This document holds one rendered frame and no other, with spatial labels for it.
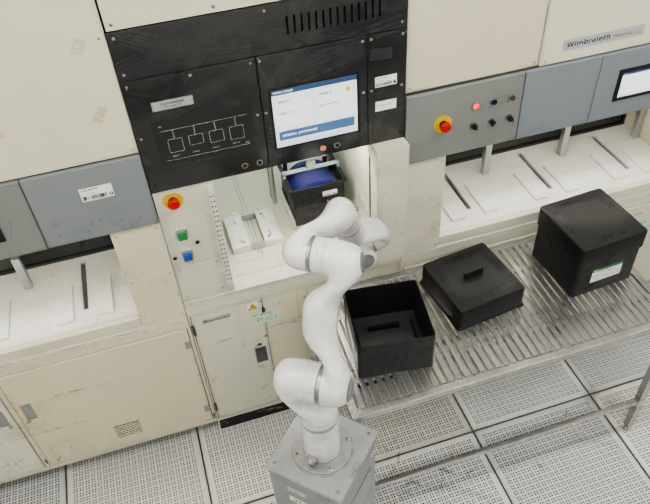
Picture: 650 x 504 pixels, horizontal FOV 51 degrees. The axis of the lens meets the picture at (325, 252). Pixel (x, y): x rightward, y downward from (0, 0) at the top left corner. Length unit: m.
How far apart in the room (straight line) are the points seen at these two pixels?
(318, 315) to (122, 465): 1.70
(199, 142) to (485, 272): 1.20
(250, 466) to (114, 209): 1.41
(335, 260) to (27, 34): 1.00
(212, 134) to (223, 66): 0.23
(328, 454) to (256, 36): 1.29
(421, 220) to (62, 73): 1.41
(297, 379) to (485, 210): 1.31
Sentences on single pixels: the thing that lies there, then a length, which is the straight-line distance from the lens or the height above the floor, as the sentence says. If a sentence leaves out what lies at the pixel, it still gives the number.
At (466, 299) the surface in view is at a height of 0.86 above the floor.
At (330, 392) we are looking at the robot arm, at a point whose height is 1.16.
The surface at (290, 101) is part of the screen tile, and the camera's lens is 2.19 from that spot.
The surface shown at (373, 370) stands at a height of 0.79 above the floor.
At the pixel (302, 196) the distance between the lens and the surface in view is 2.67.
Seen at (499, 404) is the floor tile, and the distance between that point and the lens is 3.36.
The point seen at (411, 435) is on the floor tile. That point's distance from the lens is 3.23.
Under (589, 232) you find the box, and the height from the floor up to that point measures 1.01.
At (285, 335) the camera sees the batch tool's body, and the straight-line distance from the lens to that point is 2.89.
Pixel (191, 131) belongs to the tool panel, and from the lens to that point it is 2.17.
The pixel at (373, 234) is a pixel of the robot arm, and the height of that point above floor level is 1.31.
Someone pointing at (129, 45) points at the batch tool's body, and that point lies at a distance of 2.03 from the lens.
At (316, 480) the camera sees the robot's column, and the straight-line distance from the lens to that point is 2.26.
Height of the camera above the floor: 2.75
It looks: 43 degrees down
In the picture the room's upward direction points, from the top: 4 degrees counter-clockwise
